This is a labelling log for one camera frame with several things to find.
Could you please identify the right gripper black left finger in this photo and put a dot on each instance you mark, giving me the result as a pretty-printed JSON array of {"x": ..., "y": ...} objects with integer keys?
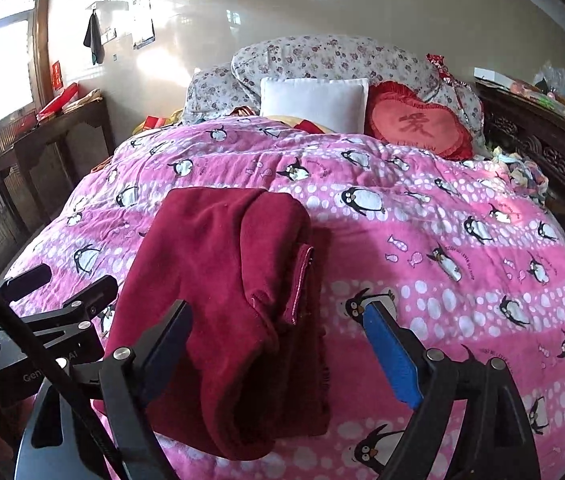
[{"x": 56, "y": 444}]

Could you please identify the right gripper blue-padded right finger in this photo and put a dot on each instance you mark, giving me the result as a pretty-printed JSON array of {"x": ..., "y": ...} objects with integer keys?
[{"x": 495, "y": 441}]

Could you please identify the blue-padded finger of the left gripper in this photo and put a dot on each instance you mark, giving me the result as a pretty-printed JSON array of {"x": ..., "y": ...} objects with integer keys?
[{"x": 84, "y": 306}]

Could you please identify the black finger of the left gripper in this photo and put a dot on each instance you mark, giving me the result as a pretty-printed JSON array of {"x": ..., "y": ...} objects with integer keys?
[{"x": 25, "y": 283}]

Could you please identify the dark red sweater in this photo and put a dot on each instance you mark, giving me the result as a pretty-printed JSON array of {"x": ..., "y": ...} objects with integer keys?
[{"x": 250, "y": 264}]

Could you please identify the colourful clothes pile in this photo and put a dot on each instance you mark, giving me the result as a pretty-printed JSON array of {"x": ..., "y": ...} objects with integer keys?
[{"x": 524, "y": 175}]

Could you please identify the red box on table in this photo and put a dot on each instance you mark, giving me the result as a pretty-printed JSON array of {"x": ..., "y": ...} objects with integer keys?
[{"x": 56, "y": 104}]

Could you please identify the pink penguin blanket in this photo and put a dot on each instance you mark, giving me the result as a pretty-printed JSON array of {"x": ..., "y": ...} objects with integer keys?
[{"x": 468, "y": 259}]

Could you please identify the carved dark wooden headboard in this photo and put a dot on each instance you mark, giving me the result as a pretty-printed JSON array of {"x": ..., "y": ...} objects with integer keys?
[{"x": 520, "y": 126}]

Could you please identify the white pillow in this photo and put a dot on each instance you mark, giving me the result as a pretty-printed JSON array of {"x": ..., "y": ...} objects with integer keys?
[{"x": 339, "y": 105}]

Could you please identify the red heart cushion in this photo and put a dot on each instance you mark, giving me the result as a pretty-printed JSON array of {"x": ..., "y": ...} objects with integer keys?
[{"x": 396, "y": 115}]

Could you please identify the clutter on headboard shelf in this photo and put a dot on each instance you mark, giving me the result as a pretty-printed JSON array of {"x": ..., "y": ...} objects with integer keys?
[{"x": 547, "y": 89}]

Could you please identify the dark cloth hanging on wall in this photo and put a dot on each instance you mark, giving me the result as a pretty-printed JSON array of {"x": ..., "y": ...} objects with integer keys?
[{"x": 92, "y": 39}]

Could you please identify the wall calendar poster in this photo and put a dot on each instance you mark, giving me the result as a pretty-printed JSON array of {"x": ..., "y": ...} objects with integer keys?
[{"x": 141, "y": 23}]

